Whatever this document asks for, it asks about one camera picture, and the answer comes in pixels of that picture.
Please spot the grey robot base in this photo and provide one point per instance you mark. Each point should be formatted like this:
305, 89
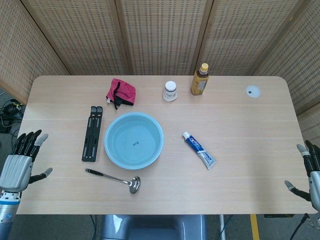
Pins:
152, 227

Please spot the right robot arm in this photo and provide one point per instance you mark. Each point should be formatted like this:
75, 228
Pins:
317, 222

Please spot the blue white toothpaste tube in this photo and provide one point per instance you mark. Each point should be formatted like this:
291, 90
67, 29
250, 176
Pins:
199, 150

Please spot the black folding laptop stand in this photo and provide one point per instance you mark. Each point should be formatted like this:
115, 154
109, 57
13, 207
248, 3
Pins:
92, 133

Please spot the tea bottle yellow cap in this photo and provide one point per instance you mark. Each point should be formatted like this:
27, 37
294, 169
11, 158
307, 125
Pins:
200, 80

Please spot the light blue plastic basin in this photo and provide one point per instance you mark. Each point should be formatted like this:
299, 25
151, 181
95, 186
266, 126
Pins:
134, 140

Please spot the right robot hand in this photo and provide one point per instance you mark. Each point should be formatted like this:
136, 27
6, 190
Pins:
311, 170

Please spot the woven bamboo folding screen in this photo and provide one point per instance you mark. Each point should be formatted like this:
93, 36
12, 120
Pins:
160, 37

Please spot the white paper cup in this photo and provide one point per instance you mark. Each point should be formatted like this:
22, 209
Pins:
170, 91

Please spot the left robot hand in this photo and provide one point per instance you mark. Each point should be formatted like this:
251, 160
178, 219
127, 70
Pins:
15, 167

